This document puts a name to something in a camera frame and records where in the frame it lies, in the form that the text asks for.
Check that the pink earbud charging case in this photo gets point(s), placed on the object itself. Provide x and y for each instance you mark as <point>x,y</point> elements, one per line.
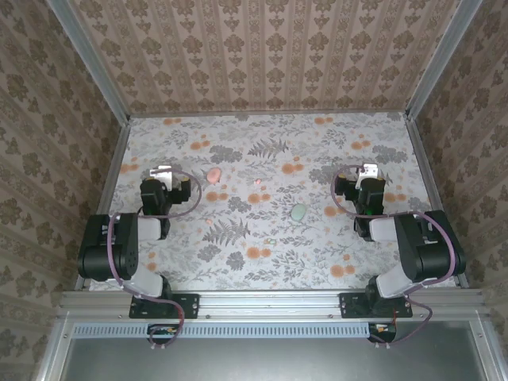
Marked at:
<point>214,175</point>

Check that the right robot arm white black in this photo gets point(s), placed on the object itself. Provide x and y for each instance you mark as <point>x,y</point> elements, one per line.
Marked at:
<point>416,246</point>

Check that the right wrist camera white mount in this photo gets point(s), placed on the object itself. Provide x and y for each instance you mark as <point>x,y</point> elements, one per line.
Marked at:
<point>369,170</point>

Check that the aluminium frame post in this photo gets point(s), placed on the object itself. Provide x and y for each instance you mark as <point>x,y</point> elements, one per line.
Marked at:
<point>91,63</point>
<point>440,59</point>

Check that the floral patterned table cover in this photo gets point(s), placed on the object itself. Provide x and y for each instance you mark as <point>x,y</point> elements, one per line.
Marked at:
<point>258,262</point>

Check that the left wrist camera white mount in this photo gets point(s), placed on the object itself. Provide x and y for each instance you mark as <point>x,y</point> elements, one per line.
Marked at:
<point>164,174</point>

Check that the green earbud charging case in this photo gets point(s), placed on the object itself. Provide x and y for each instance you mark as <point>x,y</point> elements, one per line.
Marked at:
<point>297,212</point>

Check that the grey metal panel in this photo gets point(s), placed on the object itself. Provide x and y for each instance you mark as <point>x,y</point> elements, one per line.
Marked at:
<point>258,357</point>

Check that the aluminium side rail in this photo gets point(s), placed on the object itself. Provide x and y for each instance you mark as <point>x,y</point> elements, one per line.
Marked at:
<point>424,166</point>
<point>115,166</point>

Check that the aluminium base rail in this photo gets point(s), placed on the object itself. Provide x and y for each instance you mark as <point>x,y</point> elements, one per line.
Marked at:
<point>270,303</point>

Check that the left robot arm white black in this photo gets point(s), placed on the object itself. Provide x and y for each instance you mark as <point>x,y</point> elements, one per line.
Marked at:
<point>119,246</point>

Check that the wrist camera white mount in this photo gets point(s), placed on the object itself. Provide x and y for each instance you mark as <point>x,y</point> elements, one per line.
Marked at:
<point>369,170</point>
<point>164,174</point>

